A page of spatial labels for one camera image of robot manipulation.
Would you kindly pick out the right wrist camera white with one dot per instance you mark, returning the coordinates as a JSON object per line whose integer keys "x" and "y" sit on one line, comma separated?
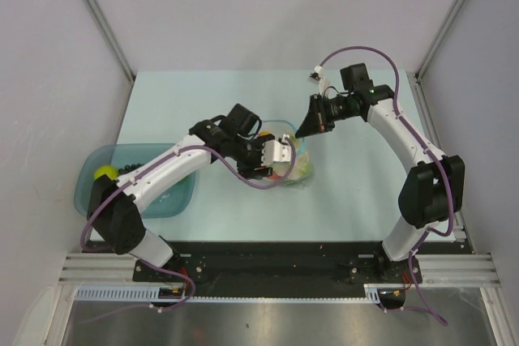
{"x": 317, "y": 77}

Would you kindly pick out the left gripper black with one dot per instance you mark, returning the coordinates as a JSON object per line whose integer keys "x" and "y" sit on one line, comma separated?
{"x": 249, "y": 171}

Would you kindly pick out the teal plastic tray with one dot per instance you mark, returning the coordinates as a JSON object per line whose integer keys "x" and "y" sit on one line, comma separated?
{"x": 170, "y": 203}

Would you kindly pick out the white cable duct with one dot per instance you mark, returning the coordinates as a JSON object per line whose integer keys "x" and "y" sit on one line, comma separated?
{"x": 144, "y": 294}

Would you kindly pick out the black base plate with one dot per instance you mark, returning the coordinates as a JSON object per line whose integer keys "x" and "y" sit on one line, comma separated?
{"x": 296, "y": 270}

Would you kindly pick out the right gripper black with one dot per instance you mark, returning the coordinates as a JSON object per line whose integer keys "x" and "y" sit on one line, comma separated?
{"x": 316, "y": 119}

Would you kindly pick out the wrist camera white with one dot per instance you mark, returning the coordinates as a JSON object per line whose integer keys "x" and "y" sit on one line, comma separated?
{"x": 278, "y": 151}
{"x": 317, "y": 77}

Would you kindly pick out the aluminium frame rail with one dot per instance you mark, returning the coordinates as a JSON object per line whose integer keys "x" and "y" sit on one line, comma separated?
{"x": 449, "y": 271}

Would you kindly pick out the black grape bunch toy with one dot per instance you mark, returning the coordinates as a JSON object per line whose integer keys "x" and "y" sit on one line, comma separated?
{"x": 129, "y": 168}

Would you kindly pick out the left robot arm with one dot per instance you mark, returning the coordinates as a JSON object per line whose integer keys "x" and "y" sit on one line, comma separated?
{"x": 116, "y": 204}

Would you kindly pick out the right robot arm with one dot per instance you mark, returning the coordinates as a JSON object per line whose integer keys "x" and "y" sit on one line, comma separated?
{"x": 434, "y": 185}

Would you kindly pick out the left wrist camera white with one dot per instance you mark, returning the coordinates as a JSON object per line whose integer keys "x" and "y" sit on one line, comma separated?
{"x": 278, "y": 151}

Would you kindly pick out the clear zip top bag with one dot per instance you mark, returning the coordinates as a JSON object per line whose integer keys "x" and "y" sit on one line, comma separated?
{"x": 280, "y": 171}

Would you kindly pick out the green lettuce toy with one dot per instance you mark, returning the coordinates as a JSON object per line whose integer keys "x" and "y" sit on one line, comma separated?
{"x": 303, "y": 168}

